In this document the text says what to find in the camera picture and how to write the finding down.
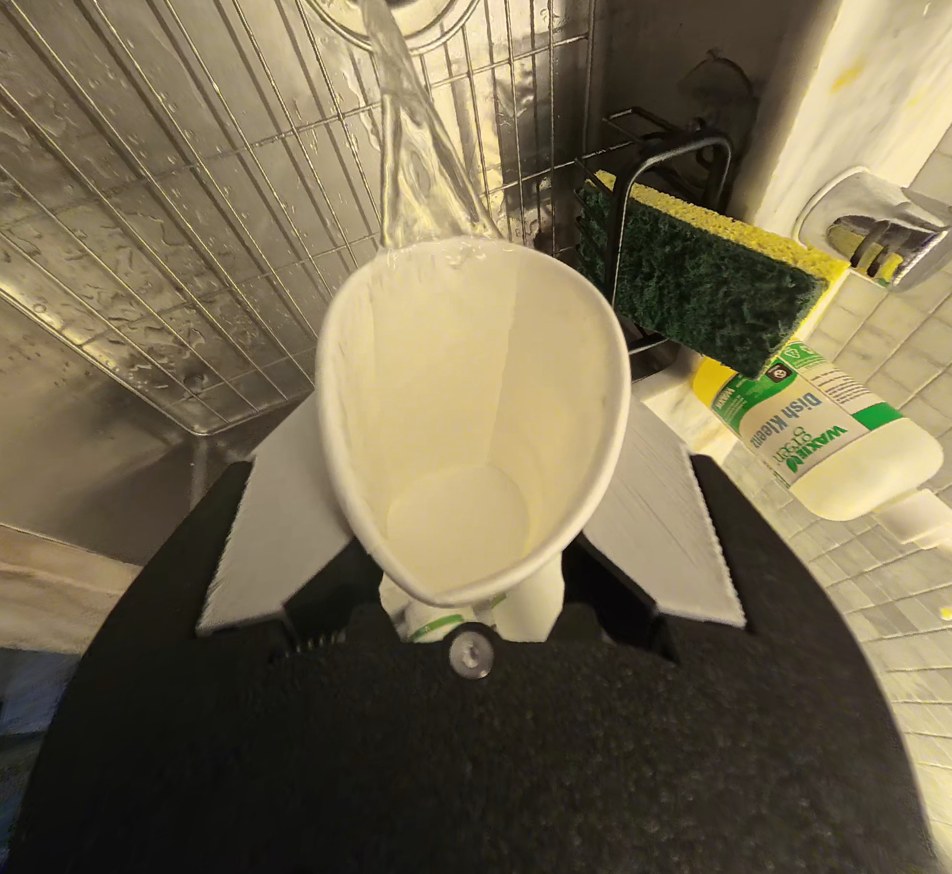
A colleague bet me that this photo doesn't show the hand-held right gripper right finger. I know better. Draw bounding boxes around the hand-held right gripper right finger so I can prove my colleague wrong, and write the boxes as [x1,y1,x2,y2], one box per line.
[560,398,748,641]

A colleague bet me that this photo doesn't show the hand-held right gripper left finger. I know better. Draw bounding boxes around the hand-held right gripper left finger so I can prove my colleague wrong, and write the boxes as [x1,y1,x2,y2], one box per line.
[195,393,385,650]

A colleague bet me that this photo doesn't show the green-banded white paper cup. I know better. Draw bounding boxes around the green-banded white paper cup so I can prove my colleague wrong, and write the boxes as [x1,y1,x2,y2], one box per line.
[316,236,633,643]

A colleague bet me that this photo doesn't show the marble desk countertop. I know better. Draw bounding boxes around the marble desk countertop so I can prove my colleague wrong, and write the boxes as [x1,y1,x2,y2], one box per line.
[0,0,952,655]

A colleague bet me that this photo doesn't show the dish soap pump bottle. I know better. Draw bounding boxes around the dish soap pump bottle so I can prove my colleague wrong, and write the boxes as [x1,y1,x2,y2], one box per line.
[692,339,952,548]

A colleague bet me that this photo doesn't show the stainless steel sink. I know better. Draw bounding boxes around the stainless steel sink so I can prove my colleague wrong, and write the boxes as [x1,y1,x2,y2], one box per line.
[0,0,819,563]

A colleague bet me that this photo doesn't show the green and yellow sponge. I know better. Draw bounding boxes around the green and yellow sponge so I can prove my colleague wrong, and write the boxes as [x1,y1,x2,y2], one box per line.
[576,170,850,378]

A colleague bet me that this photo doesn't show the chrome sink cap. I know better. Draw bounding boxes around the chrome sink cap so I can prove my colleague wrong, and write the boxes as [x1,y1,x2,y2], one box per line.
[792,168,952,292]

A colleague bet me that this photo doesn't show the black wire sponge holder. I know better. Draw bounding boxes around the black wire sponge holder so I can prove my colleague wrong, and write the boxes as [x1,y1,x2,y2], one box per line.
[573,107,737,362]

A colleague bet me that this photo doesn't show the wire sink grid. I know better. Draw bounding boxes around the wire sink grid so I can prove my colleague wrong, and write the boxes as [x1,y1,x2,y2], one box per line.
[0,0,599,436]

